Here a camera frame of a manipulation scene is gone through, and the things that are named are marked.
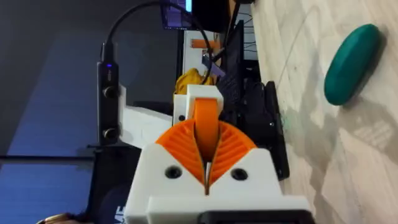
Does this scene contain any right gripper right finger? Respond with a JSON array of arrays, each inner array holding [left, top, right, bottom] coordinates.
[[206, 120, 284, 197]]

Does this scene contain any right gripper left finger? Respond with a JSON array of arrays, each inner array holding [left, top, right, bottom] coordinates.
[[124, 119, 208, 224]]

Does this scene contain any yellow cloth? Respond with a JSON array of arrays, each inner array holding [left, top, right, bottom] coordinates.
[[174, 67, 216, 96]]

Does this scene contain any black upright wrist plate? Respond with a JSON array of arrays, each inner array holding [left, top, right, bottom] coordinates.
[[216, 19, 246, 105]]

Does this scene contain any white box with orange part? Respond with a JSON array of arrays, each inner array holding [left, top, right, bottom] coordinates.
[[182, 29, 223, 77]]

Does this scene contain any computer monitor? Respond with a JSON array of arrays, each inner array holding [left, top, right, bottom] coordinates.
[[159, 0, 233, 34]]

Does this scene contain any green disc with holes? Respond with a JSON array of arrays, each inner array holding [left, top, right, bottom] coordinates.
[[323, 23, 382, 106]]

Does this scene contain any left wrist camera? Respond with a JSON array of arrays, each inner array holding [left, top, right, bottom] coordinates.
[[96, 60, 121, 147]]

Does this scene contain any black camera cable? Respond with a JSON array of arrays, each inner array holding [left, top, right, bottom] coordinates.
[[101, 0, 215, 85]]

